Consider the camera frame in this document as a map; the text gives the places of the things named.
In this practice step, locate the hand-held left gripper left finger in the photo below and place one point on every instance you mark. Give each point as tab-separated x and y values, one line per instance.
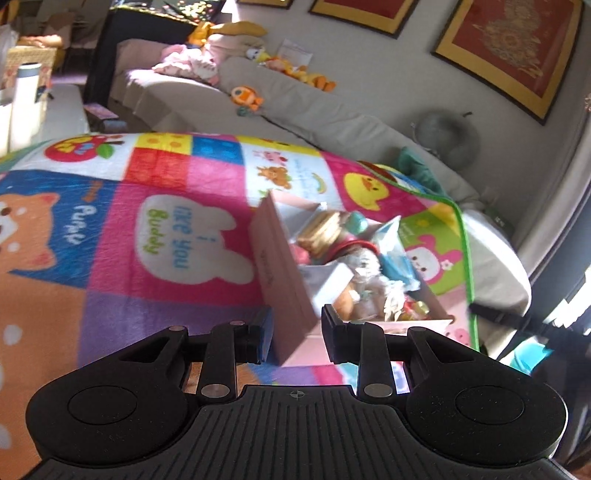
265	350

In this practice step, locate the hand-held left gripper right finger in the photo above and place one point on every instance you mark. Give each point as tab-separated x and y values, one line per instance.
330	332

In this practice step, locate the pink cardboard box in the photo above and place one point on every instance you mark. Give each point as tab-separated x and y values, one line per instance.
277	277

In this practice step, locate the brown bear toy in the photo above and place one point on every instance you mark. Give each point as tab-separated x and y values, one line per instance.
348	302

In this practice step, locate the small white box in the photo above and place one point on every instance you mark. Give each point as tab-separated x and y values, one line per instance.
328	284

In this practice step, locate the yellow and red toy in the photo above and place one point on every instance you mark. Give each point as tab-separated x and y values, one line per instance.
415	309

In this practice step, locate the light blue packet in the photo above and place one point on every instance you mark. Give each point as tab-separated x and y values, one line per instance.
395	254

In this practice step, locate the brown lidded jar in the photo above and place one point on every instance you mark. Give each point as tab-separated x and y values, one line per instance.
318	230

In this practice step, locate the colourful printed blanket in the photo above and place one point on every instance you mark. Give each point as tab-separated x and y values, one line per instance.
184	286

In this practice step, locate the teal cloth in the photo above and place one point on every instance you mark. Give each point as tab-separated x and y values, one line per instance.
418	168

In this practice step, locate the grey sofa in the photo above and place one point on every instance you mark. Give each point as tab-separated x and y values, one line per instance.
323	124

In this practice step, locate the grey covered fan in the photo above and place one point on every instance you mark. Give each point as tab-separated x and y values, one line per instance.
445	138

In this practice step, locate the small teal toy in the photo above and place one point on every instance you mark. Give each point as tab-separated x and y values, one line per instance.
245	111

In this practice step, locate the orange clownfish plush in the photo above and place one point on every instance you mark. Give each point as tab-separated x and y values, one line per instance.
244	97

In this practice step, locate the row of yellow plush toys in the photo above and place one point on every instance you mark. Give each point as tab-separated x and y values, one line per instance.
304	74

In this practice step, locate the white paper sheet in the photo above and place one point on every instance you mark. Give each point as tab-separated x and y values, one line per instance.
295	53

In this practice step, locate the white duck plush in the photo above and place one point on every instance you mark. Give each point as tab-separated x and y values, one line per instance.
255	54

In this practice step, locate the pink clothes pile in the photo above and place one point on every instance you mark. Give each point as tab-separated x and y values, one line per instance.
189	64

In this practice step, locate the beige pillow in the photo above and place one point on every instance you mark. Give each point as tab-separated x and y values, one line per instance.
228	48

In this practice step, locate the yellow pillow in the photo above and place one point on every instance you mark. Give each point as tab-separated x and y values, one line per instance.
242	30

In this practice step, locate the red and gold framed picture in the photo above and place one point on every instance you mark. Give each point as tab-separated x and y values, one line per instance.
364	14
503	50
265	2

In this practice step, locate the orange plush toy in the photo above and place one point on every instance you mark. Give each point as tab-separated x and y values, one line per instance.
201	34

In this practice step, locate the white bottle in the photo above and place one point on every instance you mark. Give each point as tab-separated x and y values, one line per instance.
25	106

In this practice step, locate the glass fish tank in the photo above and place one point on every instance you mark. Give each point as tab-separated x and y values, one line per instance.
184	7

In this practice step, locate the wicker basket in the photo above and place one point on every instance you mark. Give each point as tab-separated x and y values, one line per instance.
32	57

